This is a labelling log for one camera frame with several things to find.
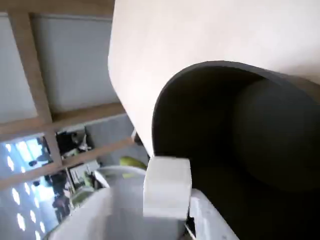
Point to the yellow-green object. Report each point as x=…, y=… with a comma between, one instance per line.
x=130, y=161

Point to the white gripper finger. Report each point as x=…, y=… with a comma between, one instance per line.
x=82, y=222
x=212, y=222

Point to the white cube block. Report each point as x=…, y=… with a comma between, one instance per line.
x=166, y=190

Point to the wooden partition frame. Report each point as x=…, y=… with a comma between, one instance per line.
x=31, y=62

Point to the black round pot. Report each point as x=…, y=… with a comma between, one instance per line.
x=250, y=150

